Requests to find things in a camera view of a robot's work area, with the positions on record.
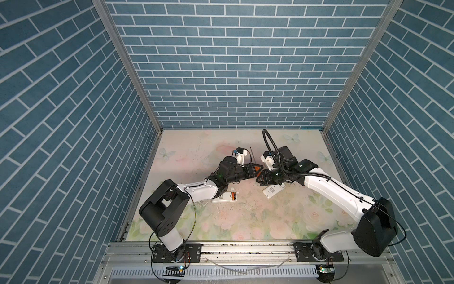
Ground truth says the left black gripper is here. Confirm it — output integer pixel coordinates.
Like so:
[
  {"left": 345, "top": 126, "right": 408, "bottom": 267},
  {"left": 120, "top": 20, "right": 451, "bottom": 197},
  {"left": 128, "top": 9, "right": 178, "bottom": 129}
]
[{"left": 225, "top": 163, "right": 263, "bottom": 185}]

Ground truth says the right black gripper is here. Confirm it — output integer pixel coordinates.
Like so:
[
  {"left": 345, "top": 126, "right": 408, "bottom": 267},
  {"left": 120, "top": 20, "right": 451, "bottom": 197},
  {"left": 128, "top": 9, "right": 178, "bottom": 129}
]
[{"left": 254, "top": 167, "right": 287, "bottom": 185}]

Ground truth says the white remote control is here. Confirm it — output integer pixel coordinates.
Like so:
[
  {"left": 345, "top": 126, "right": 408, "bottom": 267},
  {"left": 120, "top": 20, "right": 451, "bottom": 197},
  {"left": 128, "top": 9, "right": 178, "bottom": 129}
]
[
  {"left": 262, "top": 184, "right": 286, "bottom": 199},
  {"left": 212, "top": 191, "right": 237, "bottom": 203}
]

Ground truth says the orange black screwdriver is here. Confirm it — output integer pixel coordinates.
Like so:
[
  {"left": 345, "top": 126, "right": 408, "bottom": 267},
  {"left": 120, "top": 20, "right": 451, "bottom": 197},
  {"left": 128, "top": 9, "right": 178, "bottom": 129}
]
[{"left": 249, "top": 147, "right": 264, "bottom": 178}]

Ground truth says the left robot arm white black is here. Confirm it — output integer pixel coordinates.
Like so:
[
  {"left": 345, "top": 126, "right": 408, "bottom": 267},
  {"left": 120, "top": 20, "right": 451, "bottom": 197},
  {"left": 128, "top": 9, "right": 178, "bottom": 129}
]
[{"left": 139, "top": 156, "right": 263, "bottom": 253}]

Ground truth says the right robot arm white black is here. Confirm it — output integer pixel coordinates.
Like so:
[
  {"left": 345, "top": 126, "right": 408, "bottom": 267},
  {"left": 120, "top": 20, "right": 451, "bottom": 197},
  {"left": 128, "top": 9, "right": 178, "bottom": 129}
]
[{"left": 256, "top": 146, "right": 398, "bottom": 260}]

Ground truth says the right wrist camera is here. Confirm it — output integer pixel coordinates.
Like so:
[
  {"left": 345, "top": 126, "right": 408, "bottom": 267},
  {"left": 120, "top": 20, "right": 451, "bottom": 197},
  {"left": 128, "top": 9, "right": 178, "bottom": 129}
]
[{"left": 261, "top": 151, "right": 275, "bottom": 171}]

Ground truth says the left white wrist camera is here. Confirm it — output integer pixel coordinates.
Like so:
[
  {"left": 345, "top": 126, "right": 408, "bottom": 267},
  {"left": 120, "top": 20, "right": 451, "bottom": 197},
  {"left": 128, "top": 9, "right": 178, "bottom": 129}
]
[{"left": 232, "top": 147, "right": 249, "bottom": 166}]

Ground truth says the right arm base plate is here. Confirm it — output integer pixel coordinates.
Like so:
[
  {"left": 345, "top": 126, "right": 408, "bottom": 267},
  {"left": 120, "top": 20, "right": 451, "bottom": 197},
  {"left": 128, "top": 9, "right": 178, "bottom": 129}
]
[{"left": 292, "top": 242, "right": 344, "bottom": 262}]

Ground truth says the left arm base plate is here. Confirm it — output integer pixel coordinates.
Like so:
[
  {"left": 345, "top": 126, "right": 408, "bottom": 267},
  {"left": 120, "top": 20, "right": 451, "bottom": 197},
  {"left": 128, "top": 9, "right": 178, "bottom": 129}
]
[{"left": 151, "top": 243, "right": 202, "bottom": 263}]

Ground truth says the white slotted cable duct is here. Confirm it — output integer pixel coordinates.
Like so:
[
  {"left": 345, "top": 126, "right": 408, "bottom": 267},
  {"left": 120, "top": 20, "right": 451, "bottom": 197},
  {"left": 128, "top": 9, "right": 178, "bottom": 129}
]
[{"left": 111, "top": 265, "right": 319, "bottom": 280}]

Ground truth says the aluminium front rail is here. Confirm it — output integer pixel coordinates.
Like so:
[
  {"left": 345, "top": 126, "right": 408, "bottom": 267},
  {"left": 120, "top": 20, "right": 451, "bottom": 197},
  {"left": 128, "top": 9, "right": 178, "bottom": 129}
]
[{"left": 100, "top": 240, "right": 394, "bottom": 267}]

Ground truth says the right aluminium corner post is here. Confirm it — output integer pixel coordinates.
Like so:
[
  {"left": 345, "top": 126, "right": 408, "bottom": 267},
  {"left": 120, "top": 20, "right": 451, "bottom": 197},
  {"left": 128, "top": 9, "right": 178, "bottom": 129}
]
[{"left": 322, "top": 0, "right": 405, "bottom": 134}]

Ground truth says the aluminium corner post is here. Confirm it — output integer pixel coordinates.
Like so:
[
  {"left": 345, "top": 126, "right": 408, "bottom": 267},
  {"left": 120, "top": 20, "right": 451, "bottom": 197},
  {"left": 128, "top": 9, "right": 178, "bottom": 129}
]
[
  {"left": 91, "top": 0, "right": 163, "bottom": 133},
  {"left": 322, "top": 0, "right": 405, "bottom": 134}
]

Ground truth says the left aluminium corner post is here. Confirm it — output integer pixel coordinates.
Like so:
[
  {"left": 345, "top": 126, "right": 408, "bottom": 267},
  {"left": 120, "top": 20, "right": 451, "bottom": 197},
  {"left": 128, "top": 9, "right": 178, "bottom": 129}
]
[{"left": 91, "top": 0, "right": 163, "bottom": 133}]

